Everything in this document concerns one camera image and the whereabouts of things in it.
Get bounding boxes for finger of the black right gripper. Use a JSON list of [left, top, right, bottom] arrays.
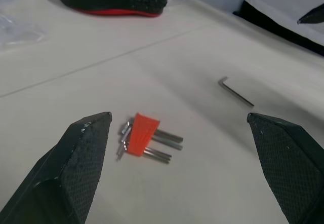
[[296, 3, 324, 25]]

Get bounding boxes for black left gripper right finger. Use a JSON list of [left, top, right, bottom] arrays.
[[246, 112, 324, 224]]

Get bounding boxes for red plastic hex key holder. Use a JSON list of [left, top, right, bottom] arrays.
[[126, 112, 161, 156]]

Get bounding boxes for single hex key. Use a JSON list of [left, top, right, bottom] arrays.
[[218, 76, 255, 107]]

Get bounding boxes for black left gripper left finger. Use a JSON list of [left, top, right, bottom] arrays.
[[0, 111, 113, 224]]

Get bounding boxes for clear plastic bag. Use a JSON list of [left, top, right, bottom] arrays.
[[0, 13, 47, 45]]

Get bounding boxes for hex keys in orange holder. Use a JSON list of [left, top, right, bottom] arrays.
[[119, 126, 183, 151]]

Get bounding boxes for black edge strip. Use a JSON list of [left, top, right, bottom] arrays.
[[232, 0, 324, 57]]

